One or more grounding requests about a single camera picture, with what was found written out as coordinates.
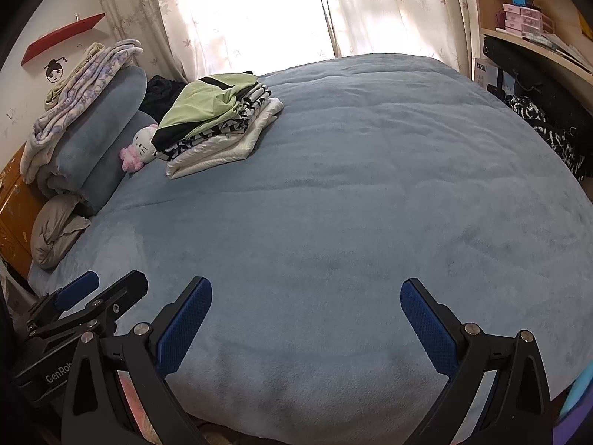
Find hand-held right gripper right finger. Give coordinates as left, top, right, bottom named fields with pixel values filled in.
left=399, top=278, right=557, bottom=445

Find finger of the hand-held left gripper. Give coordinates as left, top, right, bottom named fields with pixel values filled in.
left=28, top=270, right=101, bottom=323
left=32, top=269, right=150, bottom=340

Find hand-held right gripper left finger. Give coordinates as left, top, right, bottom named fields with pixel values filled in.
left=60, top=276, right=214, bottom=445

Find light green and black jacket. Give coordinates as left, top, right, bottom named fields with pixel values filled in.
left=153, top=72, right=263, bottom=150

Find grey pillow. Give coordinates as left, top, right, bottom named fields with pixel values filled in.
left=30, top=193, right=92, bottom=270

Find brown wooden headboard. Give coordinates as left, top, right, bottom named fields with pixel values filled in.
left=0, top=141, right=50, bottom=284

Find white and pink plush toy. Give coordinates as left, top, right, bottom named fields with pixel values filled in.
left=119, top=123, right=159, bottom=175

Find folded blue blanket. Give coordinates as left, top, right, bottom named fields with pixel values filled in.
left=34, top=65, right=150, bottom=217

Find white folded garment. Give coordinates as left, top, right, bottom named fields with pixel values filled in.
left=165, top=97, right=285, bottom=181

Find purple cloth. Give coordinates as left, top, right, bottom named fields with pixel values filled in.
left=555, top=365, right=593, bottom=445

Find blue bed blanket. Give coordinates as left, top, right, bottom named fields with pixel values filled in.
left=28, top=53, right=585, bottom=445

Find black and white patterned garment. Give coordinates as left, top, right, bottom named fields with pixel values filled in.
left=155, top=81, right=275, bottom=164

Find black clothing pile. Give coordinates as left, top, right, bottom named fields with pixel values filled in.
left=139, top=75, right=189, bottom=124

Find purple floral quilt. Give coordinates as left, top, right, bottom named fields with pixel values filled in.
left=21, top=39, right=145, bottom=185

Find beige folded cloth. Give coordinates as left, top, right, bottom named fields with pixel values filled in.
left=44, top=42, right=106, bottom=111

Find black and white spotted garment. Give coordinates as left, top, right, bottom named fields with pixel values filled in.
left=504, top=94, right=589, bottom=182

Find white printed box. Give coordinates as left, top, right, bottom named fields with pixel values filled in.
left=471, top=58, right=504, bottom=94

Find black bag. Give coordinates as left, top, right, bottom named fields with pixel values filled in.
left=482, top=36, right=593, bottom=145

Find stack of papers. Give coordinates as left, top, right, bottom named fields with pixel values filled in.
left=521, top=32, right=592, bottom=67

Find pink drawer boxes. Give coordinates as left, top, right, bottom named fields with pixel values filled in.
left=503, top=4, right=555, bottom=34

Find cartoon face wall sticker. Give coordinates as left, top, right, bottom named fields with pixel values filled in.
left=43, top=56, right=71, bottom=85

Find red wall shelf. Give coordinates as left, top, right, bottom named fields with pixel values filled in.
left=21, top=13, right=107, bottom=66

